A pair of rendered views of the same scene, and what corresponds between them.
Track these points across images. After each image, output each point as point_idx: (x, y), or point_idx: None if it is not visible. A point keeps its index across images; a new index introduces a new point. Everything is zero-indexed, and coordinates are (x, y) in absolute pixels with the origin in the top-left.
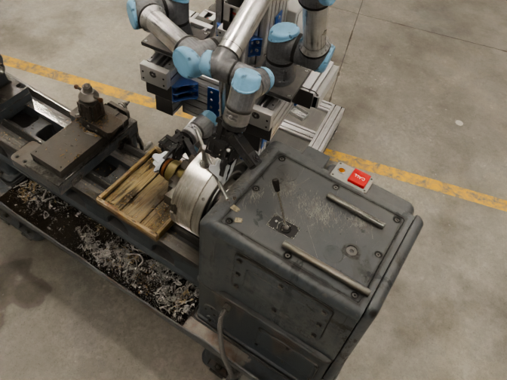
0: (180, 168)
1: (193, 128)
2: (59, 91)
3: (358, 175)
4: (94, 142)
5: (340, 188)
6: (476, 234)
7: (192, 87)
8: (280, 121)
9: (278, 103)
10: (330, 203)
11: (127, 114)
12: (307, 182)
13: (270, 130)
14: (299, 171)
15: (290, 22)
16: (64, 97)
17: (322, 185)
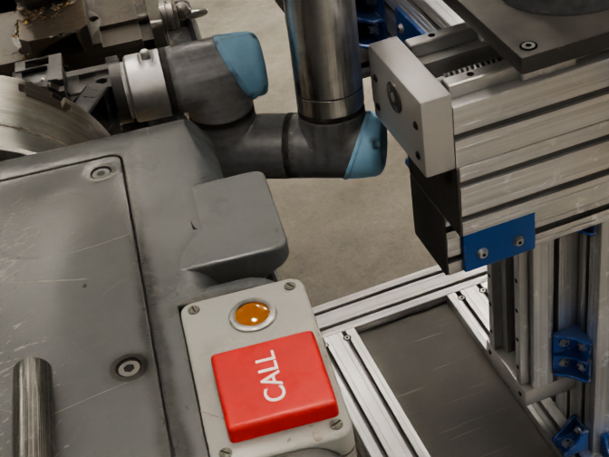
0: None
1: (143, 62)
2: (370, 78)
3: (278, 365)
4: (0, 63)
5: (142, 381)
6: None
7: (366, 4)
8: (548, 182)
9: (508, 82)
10: (6, 420)
11: (157, 32)
12: (57, 288)
13: (455, 182)
14: (91, 240)
15: None
16: (369, 92)
17: (91, 329)
